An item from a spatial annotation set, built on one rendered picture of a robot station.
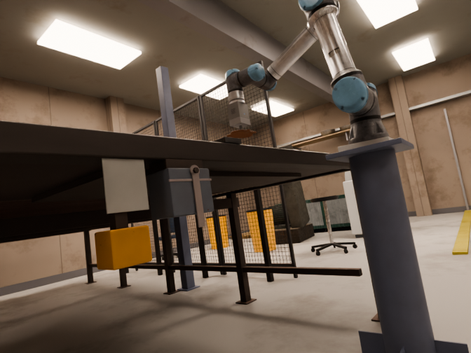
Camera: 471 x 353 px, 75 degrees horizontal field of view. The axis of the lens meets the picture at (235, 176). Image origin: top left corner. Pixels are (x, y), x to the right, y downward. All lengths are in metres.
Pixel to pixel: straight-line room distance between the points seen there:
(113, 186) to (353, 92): 0.85
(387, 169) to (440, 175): 7.14
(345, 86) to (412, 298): 0.78
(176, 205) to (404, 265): 0.85
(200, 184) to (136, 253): 0.25
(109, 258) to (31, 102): 5.74
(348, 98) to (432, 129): 7.33
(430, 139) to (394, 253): 7.27
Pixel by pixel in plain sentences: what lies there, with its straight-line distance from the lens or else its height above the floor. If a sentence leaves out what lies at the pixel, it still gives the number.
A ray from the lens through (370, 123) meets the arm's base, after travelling 1.29.
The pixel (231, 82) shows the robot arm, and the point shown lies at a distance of 1.49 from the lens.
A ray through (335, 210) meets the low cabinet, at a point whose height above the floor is 0.44.
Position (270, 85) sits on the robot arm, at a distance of 1.56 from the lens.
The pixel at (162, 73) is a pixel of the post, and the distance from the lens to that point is 3.61.
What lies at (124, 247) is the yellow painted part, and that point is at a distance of 0.68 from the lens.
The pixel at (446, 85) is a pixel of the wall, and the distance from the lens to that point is 8.63.
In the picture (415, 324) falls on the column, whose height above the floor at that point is 0.23.
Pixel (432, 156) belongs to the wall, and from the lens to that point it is 8.41.
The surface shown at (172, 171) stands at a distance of 0.76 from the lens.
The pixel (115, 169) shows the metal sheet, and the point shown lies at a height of 0.83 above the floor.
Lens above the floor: 0.70
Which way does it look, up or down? 7 degrees up
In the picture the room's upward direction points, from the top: 8 degrees counter-clockwise
